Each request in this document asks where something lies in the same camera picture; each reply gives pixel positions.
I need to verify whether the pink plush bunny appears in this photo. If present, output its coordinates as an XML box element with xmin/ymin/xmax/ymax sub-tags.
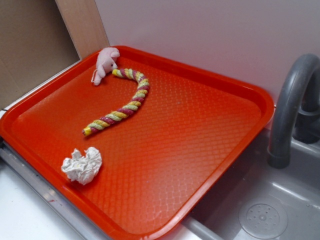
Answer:
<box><xmin>91</xmin><ymin>47</ymin><xmax>120</xmax><ymax>86</ymax></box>

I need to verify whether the orange plastic tray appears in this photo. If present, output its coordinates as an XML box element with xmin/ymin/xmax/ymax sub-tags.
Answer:
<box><xmin>0</xmin><ymin>46</ymin><xmax>274</xmax><ymax>240</ymax></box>

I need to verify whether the crumpled white cloth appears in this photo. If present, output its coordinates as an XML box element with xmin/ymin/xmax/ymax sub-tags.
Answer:
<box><xmin>61</xmin><ymin>147</ymin><xmax>102</xmax><ymax>186</ymax></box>

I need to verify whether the grey toy sink basin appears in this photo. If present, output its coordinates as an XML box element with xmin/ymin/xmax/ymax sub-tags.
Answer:
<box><xmin>183</xmin><ymin>130</ymin><xmax>320</xmax><ymax>240</ymax></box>

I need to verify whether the light wooden board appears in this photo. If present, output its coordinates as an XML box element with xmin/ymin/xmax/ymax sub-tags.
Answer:
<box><xmin>56</xmin><ymin>0</ymin><xmax>110</xmax><ymax>59</ymax></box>

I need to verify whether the grey toy faucet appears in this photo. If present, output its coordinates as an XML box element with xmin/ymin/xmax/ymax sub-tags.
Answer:
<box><xmin>267</xmin><ymin>53</ymin><xmax>320</xmax><ymax>169</ymax></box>

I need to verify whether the brown cardboard panel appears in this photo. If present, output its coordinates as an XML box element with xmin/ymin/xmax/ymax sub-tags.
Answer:
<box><xmin>0</xmin><ymin>0</ymin><xmax>79</xmax><ymax>109</ymax></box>

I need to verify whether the multicoloured twisted rope toy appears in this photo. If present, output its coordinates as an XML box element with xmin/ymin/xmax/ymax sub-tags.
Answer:
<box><xmin>82</xmin><ymin>68</ymin><xmax>150</xmax><ymax>137</ymax></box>

